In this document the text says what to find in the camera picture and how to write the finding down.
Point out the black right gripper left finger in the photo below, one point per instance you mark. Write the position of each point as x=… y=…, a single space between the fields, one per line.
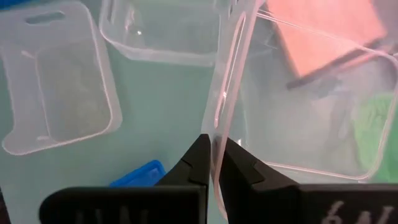
x=130 y=205

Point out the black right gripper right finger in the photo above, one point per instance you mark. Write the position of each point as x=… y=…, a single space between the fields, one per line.
x=295 y=205

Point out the clear plastic storage bin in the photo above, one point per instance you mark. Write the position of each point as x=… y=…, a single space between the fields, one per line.
x=161 y=37
x=62 y=93
x=295 y=130

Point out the green slotted plastic basket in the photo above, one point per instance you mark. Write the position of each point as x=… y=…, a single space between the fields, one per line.
x=373 y=130

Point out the black table frame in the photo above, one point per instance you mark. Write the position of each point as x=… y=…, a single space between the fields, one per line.
x=326 y=70

